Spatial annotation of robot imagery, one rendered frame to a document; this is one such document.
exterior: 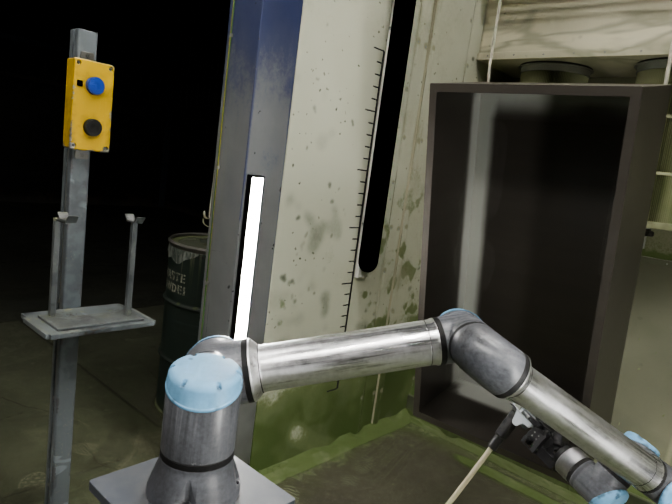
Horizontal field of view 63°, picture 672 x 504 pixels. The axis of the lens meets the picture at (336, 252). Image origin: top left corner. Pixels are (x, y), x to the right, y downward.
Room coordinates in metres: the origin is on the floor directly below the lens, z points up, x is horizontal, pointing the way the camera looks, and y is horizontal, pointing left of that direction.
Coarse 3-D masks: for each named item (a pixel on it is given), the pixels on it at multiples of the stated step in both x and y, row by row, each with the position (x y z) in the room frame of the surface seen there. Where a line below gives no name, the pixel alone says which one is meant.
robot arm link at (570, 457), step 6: (570, 450) 1.43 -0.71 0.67; (576, 450) 1.43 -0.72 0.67; (564, 456) 1.42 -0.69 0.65; (570, 456) 1.41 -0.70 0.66; (576, 456) 1.41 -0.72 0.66; (582, 456) 1.41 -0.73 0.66; (558, 462) 1.42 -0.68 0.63; (564, 462) 1.41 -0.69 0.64; (570, 462) 1.40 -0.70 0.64; (576, 462) 1.39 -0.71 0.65; (558, 468) 1.42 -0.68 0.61; (564, 468) 1.40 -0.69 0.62; (570, 468) 1.39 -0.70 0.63; (564, 474) 1.40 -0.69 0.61
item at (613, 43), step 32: (512, 0) 2.92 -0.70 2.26; (544, 0) 2.81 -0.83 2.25; (576, 0) 2.71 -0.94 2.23; (608, 0) 2.62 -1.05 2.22; (640, 0) 2.53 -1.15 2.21; (512, 32) 2.90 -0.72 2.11; (544, 32) 2.79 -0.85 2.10; (576, 32) 2.69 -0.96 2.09; (608, 32) 2.60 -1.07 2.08; (640, 32) 2.51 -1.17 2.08; (512, 64) 3.00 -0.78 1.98; (608, 64) 2.73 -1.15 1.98
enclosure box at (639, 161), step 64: (448, 128) 1.91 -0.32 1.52; (512, 128) 2.00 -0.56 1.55; (576, 128) 1.86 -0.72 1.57; (640, 128) 1.47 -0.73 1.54; (448, 192) 1.97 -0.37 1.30; (512, 192) 2.02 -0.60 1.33; (576, 192) 1.88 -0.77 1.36; (640, 192) 1.60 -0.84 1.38; (448, 256) 2.03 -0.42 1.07; (512, 256) 2.04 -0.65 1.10; (576, 256) 1.89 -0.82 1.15; (640, 256) 1.76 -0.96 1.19; (512, 320) 2.07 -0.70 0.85; (576, 320) 1.91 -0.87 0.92; (448, 384) 2.18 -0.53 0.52; (576, 384) 1.93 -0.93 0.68; (512, 448) 1.79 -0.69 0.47
